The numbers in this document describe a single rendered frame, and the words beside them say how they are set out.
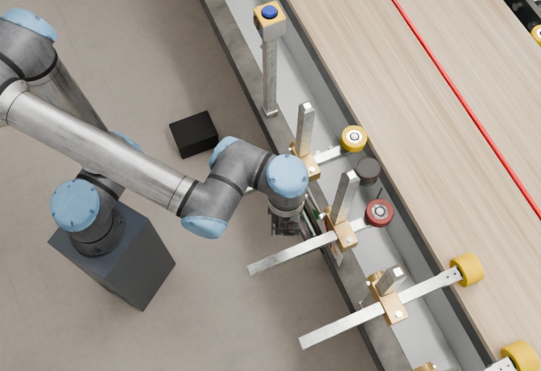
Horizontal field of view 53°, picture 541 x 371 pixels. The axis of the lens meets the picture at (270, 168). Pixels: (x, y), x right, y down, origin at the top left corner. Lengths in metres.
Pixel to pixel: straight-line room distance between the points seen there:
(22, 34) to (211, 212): 0.57
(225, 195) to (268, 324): 1.32
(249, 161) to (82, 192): 0.69
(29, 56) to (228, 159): 0.50
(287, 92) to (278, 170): 0.97
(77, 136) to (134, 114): 1.66
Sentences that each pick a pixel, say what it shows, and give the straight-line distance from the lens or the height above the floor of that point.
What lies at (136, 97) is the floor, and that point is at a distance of 2.91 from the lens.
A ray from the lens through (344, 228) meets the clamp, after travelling 1.61.
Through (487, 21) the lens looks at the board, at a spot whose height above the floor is 0.90.
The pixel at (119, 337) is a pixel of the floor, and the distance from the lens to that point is 2.49.
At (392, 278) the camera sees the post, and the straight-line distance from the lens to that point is 1.31.
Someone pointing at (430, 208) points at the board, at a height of 0.90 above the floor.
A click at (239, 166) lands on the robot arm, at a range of 1.18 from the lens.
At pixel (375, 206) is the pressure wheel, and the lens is 1.61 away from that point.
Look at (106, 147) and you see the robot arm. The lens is 1.19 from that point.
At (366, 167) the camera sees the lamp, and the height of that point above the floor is 1.18.
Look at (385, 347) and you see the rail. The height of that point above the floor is 0.70.
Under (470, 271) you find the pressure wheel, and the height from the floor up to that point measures 0.98.
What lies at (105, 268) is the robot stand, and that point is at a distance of 1.92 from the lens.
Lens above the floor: 2.38
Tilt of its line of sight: 65 degrees down
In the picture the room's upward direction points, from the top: straight up
